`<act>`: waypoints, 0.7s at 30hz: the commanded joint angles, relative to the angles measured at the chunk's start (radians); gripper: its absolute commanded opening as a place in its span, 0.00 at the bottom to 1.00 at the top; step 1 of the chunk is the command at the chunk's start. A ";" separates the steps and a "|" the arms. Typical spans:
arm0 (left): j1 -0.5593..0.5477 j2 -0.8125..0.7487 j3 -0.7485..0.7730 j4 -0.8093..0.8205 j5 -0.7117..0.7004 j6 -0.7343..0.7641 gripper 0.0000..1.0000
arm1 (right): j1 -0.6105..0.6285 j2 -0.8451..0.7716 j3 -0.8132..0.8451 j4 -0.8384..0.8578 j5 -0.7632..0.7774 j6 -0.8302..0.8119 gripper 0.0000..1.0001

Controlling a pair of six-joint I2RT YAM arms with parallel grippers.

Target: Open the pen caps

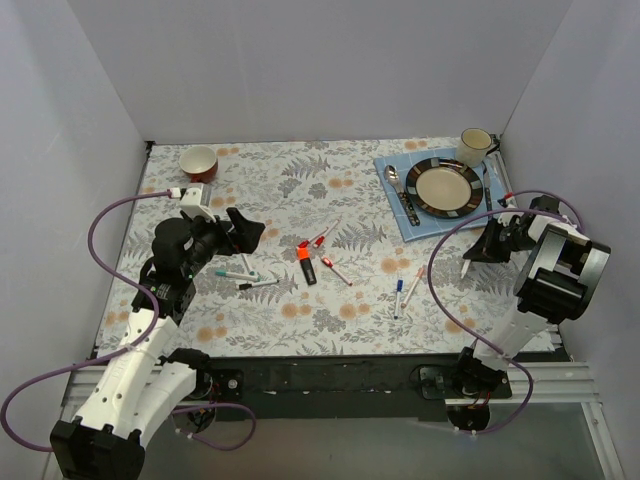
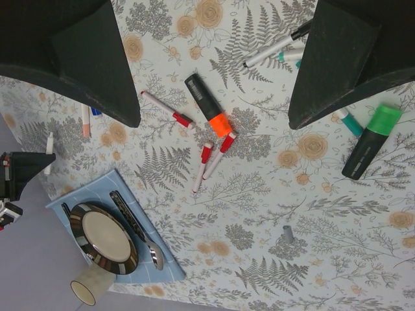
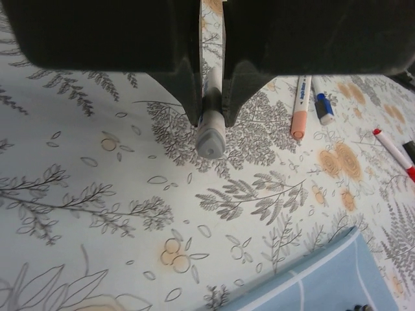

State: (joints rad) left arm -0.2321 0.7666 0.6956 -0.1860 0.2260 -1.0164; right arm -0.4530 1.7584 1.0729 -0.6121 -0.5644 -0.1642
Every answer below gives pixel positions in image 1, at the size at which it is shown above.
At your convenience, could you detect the steel spoon patterned handle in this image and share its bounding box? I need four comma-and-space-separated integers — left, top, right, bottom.
384, 165, 405, 198

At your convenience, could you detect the red ceramic cup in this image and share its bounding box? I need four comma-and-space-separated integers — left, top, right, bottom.
179, 146, 218, 183

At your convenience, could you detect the black capped white pen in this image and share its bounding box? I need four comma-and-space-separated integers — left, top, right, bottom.
237, 279, 280, 291

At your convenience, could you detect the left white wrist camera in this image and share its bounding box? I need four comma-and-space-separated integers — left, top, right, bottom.
169, 183, 214, 221

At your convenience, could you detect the grey capped white pen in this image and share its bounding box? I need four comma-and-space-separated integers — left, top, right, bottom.
461, 260, 472, 279

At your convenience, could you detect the pink capped white pen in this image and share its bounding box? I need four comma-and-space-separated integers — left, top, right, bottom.
401, 267, 425, 309

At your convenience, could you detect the steel knife patterned handle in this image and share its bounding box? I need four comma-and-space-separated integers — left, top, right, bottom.
482, 162, 493, 212

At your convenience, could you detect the orange capped black highlighter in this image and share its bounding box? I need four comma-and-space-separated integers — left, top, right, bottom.
297, 247, 317, 286

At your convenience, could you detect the blue capped white pen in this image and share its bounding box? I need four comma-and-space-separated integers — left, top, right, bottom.
393, 279, 404, 320

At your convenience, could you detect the aluminium frame rail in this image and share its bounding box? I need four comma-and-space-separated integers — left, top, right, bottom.
62, 365, 106, 406

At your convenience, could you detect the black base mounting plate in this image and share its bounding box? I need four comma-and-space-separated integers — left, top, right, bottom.
199, 357, 514, 424

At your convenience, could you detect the black rimmed beige plate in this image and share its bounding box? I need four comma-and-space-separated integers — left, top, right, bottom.
405, 157, 484, 219

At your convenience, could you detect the steel fork patterned handle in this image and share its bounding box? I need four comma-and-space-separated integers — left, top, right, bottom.
397, 192, 420, 226

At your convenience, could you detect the blue checked placemat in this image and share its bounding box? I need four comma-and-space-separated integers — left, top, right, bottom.
374, 147, 510, 242

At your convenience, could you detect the cream enamel mug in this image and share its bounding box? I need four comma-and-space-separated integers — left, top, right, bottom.
455, 128, 499, 168

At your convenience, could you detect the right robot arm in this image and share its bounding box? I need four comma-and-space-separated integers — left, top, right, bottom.
452, 194, 611, 398

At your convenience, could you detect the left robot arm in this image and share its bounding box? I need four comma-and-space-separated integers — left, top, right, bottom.
50, 208, 265, 479

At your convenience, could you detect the red capped white marker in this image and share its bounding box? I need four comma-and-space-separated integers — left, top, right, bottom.
297, 228, 328, 248

